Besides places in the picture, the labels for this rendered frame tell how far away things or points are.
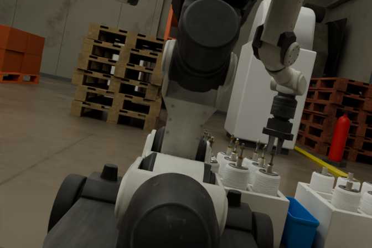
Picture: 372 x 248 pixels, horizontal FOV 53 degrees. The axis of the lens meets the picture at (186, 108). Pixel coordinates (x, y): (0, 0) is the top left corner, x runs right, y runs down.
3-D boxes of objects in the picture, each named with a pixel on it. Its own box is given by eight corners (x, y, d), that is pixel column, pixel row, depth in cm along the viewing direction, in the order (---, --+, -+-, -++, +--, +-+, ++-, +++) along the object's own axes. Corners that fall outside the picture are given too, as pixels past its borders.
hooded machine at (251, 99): (293, 157, 395) (329, 3, 385) (227, 143, 396) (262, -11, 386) (277, 145, 475) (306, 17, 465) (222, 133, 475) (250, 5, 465)
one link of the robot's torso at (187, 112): (198, 191, 116) (237, 75, 84) (142, 179, 116) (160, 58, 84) (202, 153, 127) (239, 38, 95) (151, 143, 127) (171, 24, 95)
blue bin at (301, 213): (313, 254, 138) (321, 223, 137) (284, 248, 137) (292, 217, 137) (288, 223, 168) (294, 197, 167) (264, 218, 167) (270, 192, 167)
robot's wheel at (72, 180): (59, 263, 95) (75, 187, 94) (40, 258, 95) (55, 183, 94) (81, 232, 115) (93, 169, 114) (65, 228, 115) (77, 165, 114)
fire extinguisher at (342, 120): (340, 164, 419) (354, 112, 416) (350, 170, 393) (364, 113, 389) (318, 159, 419) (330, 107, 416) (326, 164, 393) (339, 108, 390)
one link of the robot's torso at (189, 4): (239, 56, 71) (252, -22, 76) (172, 41, 71) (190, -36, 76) (216, 99, 98) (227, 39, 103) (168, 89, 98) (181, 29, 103)
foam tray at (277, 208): (279, 249, 136) (290, 201, 135) (173, 228, 134) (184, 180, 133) (254, 211, 175) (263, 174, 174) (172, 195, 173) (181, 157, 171)
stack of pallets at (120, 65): (91, 105, 480) (105, 36, 475) (159, 119, 485) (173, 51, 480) (63, 113, 355) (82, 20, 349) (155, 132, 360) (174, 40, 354)
